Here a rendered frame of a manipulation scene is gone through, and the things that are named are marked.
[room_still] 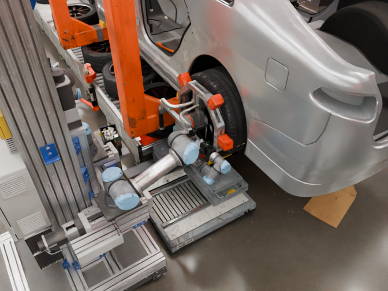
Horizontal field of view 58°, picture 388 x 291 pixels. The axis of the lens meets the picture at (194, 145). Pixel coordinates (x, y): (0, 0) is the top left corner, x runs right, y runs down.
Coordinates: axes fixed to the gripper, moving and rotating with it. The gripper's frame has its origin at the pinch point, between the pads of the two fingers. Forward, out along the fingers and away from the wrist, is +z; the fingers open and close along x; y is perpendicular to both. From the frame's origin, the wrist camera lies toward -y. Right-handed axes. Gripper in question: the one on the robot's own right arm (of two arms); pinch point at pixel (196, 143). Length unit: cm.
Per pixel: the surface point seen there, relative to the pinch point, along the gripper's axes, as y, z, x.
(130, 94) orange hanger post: 14, 60, 23
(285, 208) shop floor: -70, -35, -79
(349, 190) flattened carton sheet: -60, -53, -141
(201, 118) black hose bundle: 21.7, -2.2, 0.5
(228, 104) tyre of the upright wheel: 31.4, -7.1, -17.3
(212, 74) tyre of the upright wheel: 41.8, 18.1, -20.3
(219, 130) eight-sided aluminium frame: 14.9, -10.7, -9.5
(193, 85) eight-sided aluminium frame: 34.1, 21.5, -7.4
